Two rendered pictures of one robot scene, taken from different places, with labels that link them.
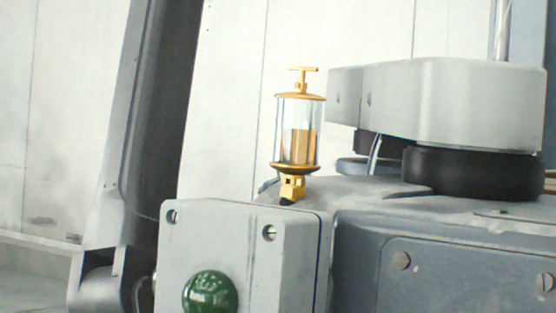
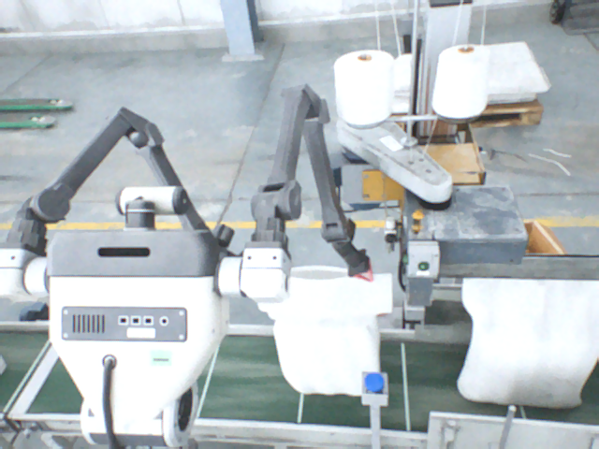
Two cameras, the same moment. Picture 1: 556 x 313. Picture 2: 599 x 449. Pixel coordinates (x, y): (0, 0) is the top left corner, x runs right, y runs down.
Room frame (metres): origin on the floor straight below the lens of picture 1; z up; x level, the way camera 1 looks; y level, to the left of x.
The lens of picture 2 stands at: (-0.17, 0.63, 2.22)
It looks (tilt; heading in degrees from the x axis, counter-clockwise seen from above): 40 degrees down; 339
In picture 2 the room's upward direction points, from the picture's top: 8 degrees counter-clockwise
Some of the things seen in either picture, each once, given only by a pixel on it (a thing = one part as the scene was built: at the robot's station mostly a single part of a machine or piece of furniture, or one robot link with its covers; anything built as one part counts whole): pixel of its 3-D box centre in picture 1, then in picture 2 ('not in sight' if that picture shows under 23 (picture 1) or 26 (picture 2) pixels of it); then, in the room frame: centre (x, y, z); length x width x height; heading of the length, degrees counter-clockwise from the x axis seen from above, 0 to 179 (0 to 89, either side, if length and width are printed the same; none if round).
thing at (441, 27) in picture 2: not in sight; (427, 228); (1.00, -0.37, 0.88); 0.12 x 0.11 x 1.74; 147
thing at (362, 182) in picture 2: not in sight; (384, 181); (0.97, -0.14, 1.23); 0.28 x 0.07 x 0.16; 57
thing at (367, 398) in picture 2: not in sight; (374, 388); (0.55, 0.18, 0.81); 0.08 x 0.08 x 0.06; 57
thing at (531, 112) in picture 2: not in sight; (456, 98); (3.00, -2.27, 0.07); 1.20 x 0.82 x 0.14; 57
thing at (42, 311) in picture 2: not in sight; (50, 318); (1.96, 1.24, 0.35); 0.30 x 0.15 x 0.15; 57
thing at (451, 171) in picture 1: (473, 171); (434, 197); (0.69, -0.12, 1.35); 0.09 x 0.09 x 0.03
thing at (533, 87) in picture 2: not in sight; (501, 79); (2.67, -2.40, 0.32); 0.66 x 0.43 x 0.15; 55
